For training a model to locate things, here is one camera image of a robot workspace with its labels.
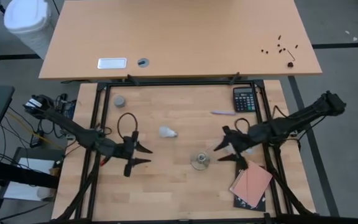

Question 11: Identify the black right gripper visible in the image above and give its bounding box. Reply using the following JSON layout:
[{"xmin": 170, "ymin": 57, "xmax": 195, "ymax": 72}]
[{"xmin": 213, "ymin": 125, "xmax": 253, "ymax": 170}]

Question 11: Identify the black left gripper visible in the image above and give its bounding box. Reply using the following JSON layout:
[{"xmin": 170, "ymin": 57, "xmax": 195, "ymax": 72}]
[{"xmin": 113, "ymin": 131, "xmax": 154, "ymax": 178}]

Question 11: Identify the brass lamp socket base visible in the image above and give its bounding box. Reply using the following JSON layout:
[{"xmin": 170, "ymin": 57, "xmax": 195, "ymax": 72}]
[{"xmin": 190, "ymin": 151, "xmax": 211, "ymax": 171}]

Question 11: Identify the white lightbulb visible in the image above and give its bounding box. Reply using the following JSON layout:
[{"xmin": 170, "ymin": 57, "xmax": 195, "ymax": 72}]
[{"xmin": 158, "ymin": 125, "xmax": 179, "ymax": 139}]

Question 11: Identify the purple pen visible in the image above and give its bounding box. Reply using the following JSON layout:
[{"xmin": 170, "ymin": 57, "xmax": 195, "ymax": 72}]
[{"xmin": 210, "ymin": 110, "xmax": 237, "ymax": 116}]

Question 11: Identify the pink spiral notebook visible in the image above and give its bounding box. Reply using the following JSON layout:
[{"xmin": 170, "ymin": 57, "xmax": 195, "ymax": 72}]
[{"xmin": 229, "ymin": 160, "xmax": 274, "ymax": 209}]

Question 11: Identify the black calculator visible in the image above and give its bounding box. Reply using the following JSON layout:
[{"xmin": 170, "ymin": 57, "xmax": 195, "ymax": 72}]
[{"xmin": 232, "ymin": 86, "xmax": 258, "ymax": 114}]

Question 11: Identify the black book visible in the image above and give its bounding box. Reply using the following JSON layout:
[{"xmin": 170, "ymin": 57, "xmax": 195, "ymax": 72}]
[{"xmin": 232, "ymin": 161, "xmax": 267, "ymax": 213}]

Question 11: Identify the small grey round container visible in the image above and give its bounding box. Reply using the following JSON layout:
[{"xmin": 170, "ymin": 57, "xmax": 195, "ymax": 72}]
[{"xmin": 113, "ymin": 95, "xmax": 127, "ymax": 108}]

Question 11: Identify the silver rectangular desk plate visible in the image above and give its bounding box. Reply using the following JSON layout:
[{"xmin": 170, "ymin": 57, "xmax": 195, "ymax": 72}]
[{"xmin": 96, "ymin": 57, "xmax": 128, "ymax": 70}]

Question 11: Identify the black power adapter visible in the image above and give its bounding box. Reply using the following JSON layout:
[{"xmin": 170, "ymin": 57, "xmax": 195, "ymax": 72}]
[{"xmin": 29, "ymin": 131, "xmax": 45, "ymax": 149}]

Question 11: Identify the white paper sheet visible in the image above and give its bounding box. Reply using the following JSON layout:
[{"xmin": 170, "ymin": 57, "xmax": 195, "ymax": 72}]
[{"xmin": 3, "ymin": 157, "xmax": 56, "ymax": 202}]

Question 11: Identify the light wooden desk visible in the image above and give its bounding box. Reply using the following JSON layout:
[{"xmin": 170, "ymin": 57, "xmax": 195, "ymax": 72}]
[{"xmin": 38, "ymin": 0, "xmax": 323, "ymax": 81}]

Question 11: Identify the black metal beam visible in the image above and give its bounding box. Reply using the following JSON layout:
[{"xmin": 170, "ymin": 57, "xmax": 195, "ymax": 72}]
[{"xmin": 0, "ymin": 157, "xmax": 59, "ymax": 190}]

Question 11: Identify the white trash bin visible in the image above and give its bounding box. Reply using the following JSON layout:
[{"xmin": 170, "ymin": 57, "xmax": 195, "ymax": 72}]
[{"xmin": 3, "ymin": 0, "xmax": 58, "ymax": 60}]

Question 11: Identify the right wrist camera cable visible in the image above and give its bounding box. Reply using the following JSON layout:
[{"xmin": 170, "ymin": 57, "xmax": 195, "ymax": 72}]
[{"xmin": 234, "ymin": 117, "xmax": 250, "ymax": 133}]

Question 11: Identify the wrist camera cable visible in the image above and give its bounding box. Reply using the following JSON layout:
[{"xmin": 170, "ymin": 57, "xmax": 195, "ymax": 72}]
[
  {"xmin": 117, "ymin": 112, "xmax": 139, "ymax": 140},
  {"xmin": 234, "ymin": 117, "xmax": 250, "ymax": 133}
]

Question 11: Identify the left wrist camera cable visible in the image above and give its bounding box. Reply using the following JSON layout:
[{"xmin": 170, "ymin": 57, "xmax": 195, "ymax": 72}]
[{"xmin": 117, "ymin": 112, "xmax": 139, "ymax": 140}]

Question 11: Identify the black frame clamp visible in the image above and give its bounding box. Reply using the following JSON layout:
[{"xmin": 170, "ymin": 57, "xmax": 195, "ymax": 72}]
[
  {"xmin": 228, "ymin": 72, "xmax": 241, "ymax": 86},
  {"xmin": 126, "ymin": 73, "xmax": 140, "ymax": 86}
]

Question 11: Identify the black aluminium table frame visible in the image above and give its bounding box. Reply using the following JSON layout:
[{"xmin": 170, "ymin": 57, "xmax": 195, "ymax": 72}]
[{"xmin": 53, "ymin": 79, "xmax": 319, "ymax": 224}]

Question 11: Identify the black floor cable tangle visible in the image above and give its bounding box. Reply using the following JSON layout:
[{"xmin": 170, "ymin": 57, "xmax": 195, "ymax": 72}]
[{"xmin": 37, "ymin": 92, "xmax": 78, "ymax": 140}]

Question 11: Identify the yellow floor cable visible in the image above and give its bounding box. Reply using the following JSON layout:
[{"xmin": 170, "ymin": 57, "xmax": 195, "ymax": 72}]
[{"xmin": 5, "ymin": 110, "xmax": 65, "ymax": 151}]

